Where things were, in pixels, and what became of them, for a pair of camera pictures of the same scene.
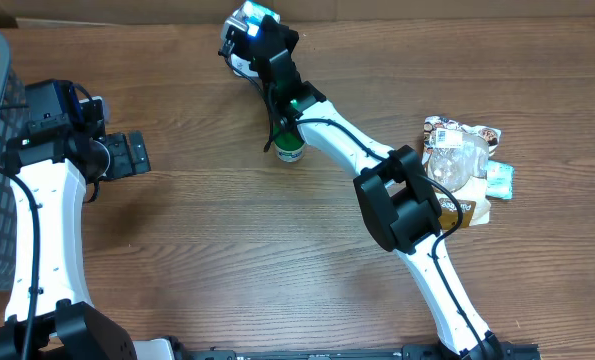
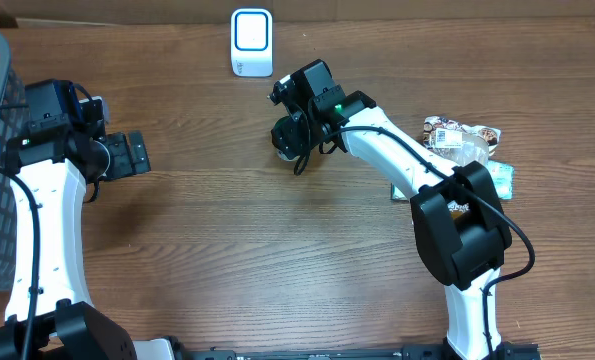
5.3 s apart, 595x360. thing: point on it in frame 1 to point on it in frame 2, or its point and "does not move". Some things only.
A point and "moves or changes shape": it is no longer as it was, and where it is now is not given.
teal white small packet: [252, 13] moves or changes shape
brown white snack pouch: [458, 155] does not move
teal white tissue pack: [499, 180] does not move
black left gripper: [118, 142] does not move
